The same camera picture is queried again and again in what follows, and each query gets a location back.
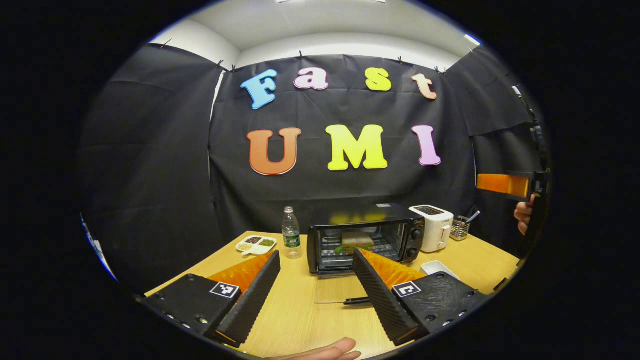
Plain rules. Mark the black backdrop cloth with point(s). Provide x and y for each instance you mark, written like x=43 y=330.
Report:
x=340 y=185

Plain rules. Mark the white divided snack dish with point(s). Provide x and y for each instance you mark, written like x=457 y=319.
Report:
x=256 y=244

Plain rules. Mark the black electric oven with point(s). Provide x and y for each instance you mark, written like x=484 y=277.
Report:
x=365 y=240

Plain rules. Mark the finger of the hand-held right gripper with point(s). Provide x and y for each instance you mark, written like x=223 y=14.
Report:
x=500 y=184

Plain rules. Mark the clear plastic water bottle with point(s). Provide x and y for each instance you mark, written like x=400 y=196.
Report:
x=291 y=235

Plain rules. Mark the white rectangular plate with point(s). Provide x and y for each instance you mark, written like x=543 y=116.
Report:
x=437 y=267

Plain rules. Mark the clear utensil holder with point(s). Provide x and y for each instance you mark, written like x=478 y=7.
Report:
x=460 y=229

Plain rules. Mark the metal spoon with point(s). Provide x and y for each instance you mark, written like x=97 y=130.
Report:
x=472 y=216

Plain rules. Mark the white toaster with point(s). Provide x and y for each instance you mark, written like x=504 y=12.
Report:
x=435 y=227

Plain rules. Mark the small ceiling light panel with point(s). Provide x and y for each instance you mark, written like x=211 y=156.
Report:
x=472 y=40

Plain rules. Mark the sandwich with lettuce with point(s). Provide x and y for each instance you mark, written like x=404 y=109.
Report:
x=356 y=241

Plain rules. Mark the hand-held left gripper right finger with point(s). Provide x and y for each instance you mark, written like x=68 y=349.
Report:
x=377 y=295

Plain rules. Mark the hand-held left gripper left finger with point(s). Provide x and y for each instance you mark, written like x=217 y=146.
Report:
x=255 y=295

